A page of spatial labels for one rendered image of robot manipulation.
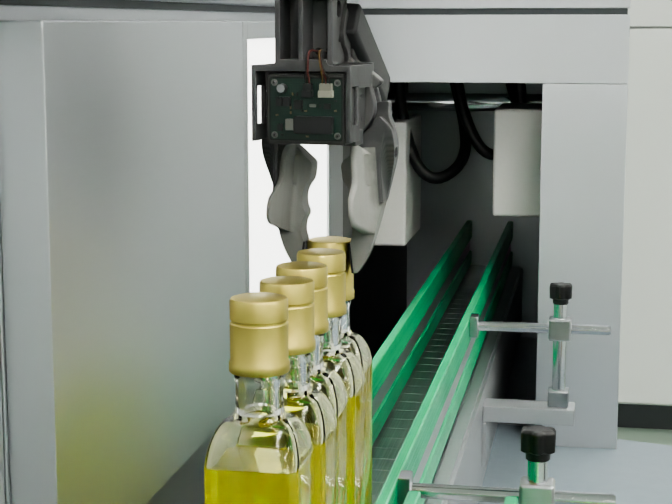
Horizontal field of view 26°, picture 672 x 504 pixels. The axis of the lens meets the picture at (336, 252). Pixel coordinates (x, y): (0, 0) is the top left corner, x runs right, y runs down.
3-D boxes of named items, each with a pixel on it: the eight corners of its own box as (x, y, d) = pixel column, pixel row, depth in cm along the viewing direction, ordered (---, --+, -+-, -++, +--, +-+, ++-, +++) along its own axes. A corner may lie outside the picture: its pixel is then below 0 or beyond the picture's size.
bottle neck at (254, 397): (241, 403, 87) (240, 324, 86) (289, 405, 86) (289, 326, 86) (228, 416, 84) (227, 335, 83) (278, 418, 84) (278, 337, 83)
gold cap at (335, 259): (301, 307, 104) (301, 246, 103) (350, 309, 103) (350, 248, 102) (290, 317, 100) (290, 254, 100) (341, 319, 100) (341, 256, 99)
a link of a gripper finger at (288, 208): (241, 272, 103) (259, 144, 101) (268, 259, 109) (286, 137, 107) (282, 281, 102) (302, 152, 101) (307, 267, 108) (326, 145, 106)
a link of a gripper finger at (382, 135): (338, 208, 105) (320, 88, 104) (345, 205, 107) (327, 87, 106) (401, 200, 103) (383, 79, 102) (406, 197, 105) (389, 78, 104)
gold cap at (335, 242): (314, 292, 110) (314, 234, 109) (360, 294, 109) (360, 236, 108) (300, 300, 106) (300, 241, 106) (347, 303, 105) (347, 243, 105)
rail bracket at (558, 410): (469, 454, 182) (472, 277, 178) (606, 461, 179) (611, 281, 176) (466, 466, 177) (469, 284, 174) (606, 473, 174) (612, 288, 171)
